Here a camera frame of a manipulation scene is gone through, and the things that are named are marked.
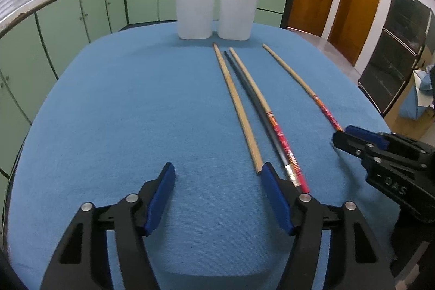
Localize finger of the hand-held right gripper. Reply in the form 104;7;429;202
332;130;374;163
345;126;391;151

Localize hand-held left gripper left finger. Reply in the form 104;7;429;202
40;162;176;290

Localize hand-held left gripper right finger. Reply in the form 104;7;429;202
260;161;396;290

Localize dark chopstick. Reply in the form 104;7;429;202
223;51;302;188

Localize red patterned wooden chopstick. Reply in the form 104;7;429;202
229;47;310;194
262;43;345;133

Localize plain wooden chopstick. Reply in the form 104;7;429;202
212;43;264;175

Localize white two-compartment utensil holder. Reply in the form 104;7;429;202
175;0;262;41

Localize cardboard box with blue cloth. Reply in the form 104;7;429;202
398;49;435;122

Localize dark glass-front cabinet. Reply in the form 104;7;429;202
358;0;434;117

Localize blue tablecloth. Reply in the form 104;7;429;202
5;20;403;290

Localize green base kitchen cabinets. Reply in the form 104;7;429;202
0;0;297;180

